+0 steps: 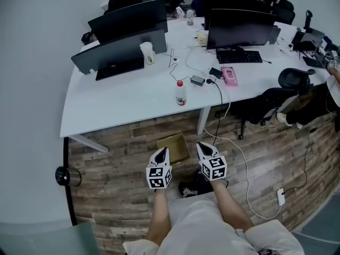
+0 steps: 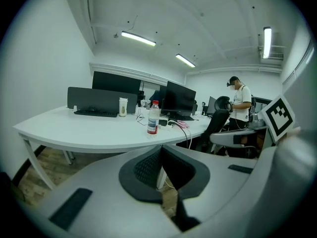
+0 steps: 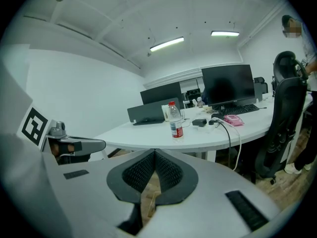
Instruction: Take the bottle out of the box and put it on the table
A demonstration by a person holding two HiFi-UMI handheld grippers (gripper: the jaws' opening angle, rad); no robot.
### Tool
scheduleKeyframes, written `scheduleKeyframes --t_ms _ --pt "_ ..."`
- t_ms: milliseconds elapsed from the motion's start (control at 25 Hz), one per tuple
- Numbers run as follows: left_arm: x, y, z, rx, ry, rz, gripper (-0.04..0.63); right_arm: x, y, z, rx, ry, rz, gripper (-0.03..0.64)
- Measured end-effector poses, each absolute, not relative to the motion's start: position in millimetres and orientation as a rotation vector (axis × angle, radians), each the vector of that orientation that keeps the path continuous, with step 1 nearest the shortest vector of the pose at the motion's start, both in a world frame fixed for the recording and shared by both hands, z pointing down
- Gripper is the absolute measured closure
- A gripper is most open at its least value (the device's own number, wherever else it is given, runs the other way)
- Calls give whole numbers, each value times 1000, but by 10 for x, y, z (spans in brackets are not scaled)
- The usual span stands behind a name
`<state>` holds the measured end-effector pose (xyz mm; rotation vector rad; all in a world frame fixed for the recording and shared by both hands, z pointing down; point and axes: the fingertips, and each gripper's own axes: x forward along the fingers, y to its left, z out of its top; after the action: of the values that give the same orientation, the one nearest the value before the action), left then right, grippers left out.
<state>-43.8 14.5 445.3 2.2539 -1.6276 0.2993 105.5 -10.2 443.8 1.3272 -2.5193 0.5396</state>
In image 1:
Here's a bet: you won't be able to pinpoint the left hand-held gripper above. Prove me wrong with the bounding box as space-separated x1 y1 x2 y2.
145 147 173 190

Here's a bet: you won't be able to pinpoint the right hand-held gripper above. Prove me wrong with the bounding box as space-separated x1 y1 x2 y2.
196 141 228 182

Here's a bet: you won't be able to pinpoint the brown cardboard box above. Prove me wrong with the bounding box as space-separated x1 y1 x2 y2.
156 133 191 166

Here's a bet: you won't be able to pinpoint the plastic bottle with red cap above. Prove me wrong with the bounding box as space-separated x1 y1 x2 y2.
175 80 187 106

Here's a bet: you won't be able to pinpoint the person's left forearm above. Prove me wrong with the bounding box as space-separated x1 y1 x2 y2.
146 189 171 248

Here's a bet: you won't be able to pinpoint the person's right forearm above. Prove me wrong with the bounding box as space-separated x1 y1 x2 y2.
211 179 254 232

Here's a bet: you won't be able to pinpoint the person's black trousers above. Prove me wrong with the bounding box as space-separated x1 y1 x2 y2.
195 168 214 196

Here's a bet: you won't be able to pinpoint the person's black white shoe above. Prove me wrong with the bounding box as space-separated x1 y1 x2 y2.
178 181 199 198

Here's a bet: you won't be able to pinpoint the white table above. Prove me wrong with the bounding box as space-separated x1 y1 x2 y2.
59 16 336 154

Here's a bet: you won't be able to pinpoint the black power adapter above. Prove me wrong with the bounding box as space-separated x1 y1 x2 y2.
209 67 224 79
190 74 206 86

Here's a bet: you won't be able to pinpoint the person's white shirt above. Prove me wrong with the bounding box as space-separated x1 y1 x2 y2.
122 191 298 255

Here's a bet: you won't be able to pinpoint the black office chair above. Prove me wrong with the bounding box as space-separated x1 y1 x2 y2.
105 0 136 14
231 67 317 140

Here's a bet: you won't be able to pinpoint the pink packet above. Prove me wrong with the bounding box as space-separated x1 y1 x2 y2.
220 66 239 87

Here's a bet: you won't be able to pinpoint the white floor power strip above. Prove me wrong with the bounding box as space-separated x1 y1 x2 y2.
276 188 286 206

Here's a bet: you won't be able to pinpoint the black keyboard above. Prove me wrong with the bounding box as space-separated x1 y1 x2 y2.
216 49 264 64
95 57 145 81

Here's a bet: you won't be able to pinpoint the clear plastic cup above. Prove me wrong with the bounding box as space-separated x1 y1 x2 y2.
140 41 156 65

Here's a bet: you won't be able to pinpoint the cream desk device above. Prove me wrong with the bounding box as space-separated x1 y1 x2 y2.
195 32 208 47

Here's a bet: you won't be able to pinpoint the left black monitor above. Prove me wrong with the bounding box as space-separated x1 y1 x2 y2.
71 29 167 75

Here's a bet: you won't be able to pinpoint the black computer monitor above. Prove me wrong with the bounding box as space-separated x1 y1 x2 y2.
203 0 276 23
87 0 169 44
206 8 277 50

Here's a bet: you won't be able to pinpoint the frosted glass panel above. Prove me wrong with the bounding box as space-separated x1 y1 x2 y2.
292 192 340 255
0 220 101 255

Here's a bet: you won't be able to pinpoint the black upright stand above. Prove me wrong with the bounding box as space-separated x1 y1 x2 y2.
304 9 314 34

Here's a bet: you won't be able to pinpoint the white power strip cable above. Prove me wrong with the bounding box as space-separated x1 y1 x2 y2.
203 85 285 220

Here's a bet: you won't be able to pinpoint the black power cable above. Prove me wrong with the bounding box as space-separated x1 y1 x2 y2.
206 78 224 146

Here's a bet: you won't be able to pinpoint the white looped cable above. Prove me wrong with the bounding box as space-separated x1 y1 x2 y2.
185 45 210 71

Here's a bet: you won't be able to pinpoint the thin black floor cable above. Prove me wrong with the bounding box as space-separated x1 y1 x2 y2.
283 120 333 196

